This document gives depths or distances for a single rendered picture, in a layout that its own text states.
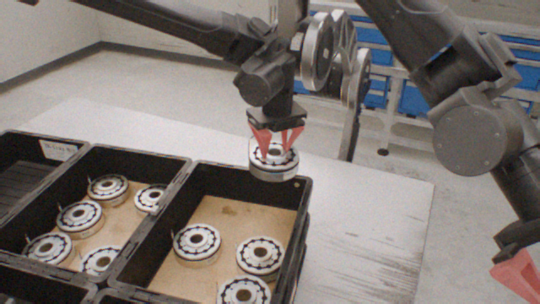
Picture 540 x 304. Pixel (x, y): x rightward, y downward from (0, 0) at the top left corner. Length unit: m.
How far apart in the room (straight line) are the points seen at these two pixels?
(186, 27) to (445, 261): 1.76
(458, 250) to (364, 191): 1.03
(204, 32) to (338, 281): 0.66
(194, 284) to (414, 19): 0.64
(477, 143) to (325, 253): 0.77
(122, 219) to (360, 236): 0.62
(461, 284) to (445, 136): 1.75
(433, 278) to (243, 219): 1.27
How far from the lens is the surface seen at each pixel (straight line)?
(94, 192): 1.08
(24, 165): 1.34
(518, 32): 2.43
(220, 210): 0.99
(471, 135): 0.35
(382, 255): 1.10
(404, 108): 2.62
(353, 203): 1.23
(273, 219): 0.96
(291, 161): 0.79
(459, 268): 2.14
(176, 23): 0.67
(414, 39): 0.42
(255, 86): 0.63
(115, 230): 1.00
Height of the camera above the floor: 1.49
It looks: 34 degrees down
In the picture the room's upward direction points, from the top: straight up
